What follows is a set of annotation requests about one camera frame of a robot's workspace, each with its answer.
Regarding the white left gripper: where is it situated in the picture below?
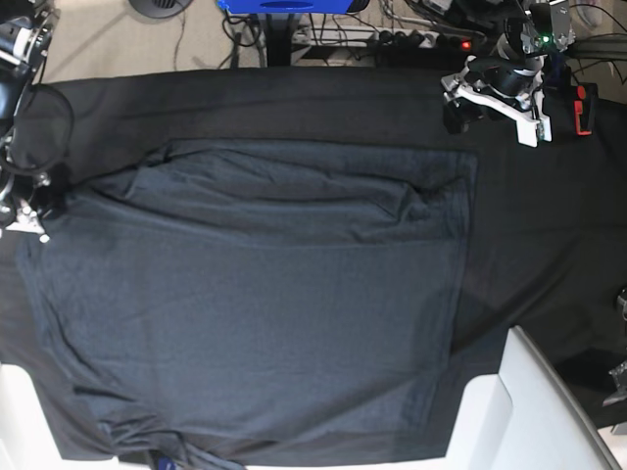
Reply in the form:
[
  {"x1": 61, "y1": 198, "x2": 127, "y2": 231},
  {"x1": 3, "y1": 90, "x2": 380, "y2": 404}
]
[{"x1": 440, "y1": 56, "x2": 553, "y2": 146}]

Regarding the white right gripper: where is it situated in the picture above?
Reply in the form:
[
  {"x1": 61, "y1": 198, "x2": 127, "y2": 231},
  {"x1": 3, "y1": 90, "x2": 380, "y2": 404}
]
[{"x1": 1, "y1": 165, "x2": 72, "y2": 244}]

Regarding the dark blue-grey T-shirt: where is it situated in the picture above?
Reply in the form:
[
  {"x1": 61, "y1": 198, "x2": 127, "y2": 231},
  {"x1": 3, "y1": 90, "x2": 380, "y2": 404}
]
[{"x1": 16, "y1": 140, "x2": 477, "y2": 469}]

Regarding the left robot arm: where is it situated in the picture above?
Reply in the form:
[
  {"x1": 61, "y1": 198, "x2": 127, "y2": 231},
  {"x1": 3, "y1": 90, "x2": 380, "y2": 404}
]
[{"x1": 441, "y1": 1, "x2": 575, "y2": 148}]

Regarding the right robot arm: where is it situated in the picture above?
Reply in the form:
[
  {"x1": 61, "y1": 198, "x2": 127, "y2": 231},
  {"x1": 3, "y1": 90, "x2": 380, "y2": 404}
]
[{"x1": 1, "y1": 1, "x2": 74, "y2": 244}]

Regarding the red and black clamp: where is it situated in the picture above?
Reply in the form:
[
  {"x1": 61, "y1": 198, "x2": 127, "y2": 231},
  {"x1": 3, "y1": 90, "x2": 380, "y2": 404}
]
[{"x1": 573, "y1": 83, "x2": 599, "y2": 136}]

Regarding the black table cloth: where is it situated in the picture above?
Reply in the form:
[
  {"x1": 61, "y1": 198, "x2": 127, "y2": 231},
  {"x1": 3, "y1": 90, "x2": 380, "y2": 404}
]
[{"x1": 1, "y1": 68, "x2": 626, "y2": 460}]

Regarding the white power strip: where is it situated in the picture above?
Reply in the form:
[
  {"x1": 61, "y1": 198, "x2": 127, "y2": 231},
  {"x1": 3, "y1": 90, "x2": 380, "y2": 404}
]
[{"x1": 292, "y1": 23, "x2": 439, "y2": 48}]

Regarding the black table stand column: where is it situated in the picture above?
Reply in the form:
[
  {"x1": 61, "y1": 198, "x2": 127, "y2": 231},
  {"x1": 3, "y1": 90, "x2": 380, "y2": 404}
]
[{"x1": 260, "y1": 14, "x2": 302, "y2": 68}]

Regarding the round black floor grommet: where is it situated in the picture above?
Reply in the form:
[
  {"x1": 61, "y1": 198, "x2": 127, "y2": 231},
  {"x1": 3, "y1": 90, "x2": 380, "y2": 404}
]
[{"x1": 128, "y1": 0, "x2": 192, "y2": 20}]

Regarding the white foam block left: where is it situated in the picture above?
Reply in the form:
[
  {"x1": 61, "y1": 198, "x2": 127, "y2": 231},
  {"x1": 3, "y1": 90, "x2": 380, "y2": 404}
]
[{"x1": 1, "y1": 364, "x2": 120, "y2": 469}]

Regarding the white foam block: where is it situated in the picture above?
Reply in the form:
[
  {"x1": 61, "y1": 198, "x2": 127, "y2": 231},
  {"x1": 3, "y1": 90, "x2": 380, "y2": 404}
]
[
  {"x1": 1, "y1": 364, "x2": 120, "y2": 469},
  {"x1": 444, "y1": 327, "x2": 620, "y2": 470}
]

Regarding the blue box on stand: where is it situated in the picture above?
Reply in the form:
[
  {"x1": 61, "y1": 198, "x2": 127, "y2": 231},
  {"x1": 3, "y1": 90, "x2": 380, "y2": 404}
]
[{"x1": 217, "y1": 0, "x2": 352, "y2": 15}]

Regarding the blue clamp at front edge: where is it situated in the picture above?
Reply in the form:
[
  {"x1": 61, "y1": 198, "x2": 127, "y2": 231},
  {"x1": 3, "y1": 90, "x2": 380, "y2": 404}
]
[{"x1": 146, "y1": 450, "x2": 177, "y2": 470}]

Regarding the white foam block right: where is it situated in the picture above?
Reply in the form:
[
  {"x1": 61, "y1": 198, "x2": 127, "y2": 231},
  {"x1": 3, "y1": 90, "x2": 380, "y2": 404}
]
[{"x1": 444, "y1": 327, "x2": 620, "y2": 470}]

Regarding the blue clamp with black handle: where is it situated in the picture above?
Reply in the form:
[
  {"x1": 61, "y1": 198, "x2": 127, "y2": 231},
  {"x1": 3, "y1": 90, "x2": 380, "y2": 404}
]
[{"x1": 543, "y1": 53, "x2": 571, "y2": 91}]

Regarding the black metal bracket right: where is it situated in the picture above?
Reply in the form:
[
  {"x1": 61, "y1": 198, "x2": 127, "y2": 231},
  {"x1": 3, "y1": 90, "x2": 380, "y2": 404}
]
[{"x1": 603, "y1": 361, "x2": 627, "y2": 406}]

